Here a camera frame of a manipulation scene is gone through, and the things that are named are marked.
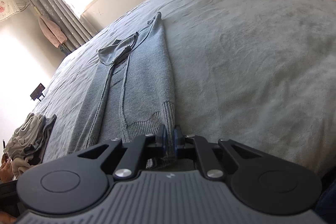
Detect pink hanging jacket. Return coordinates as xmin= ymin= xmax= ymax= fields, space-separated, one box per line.
xmin=38 ymin=15 xmax=67 ymax=48

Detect grey bed sheet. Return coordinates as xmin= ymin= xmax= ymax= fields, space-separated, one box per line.
xmin=34 ymin=0 xmax=335 ymax=175

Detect grey knit sweater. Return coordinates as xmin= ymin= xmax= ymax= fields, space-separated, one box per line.
xmin=67 ymin=12 xmax=175 ymax=162

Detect white folded clothes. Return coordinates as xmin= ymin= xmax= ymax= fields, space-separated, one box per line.
xmin=3 ymin=113 xmax=46 ymax=159

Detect small black device on stand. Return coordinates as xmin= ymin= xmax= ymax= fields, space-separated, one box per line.
xmin=30 ymin=83 xmax=45 ymax=102

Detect beige folded garment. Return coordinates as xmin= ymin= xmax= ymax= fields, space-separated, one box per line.
xmin=11 ymin=156 xmax=32 ymax=179

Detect left grey curtain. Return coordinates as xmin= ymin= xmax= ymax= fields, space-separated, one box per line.
xmin=29 ymin=0 xmax=97 ymax=53

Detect person left hand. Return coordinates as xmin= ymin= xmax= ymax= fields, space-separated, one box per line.
xmin=0 ymin=154 xmax=14 ymax=183

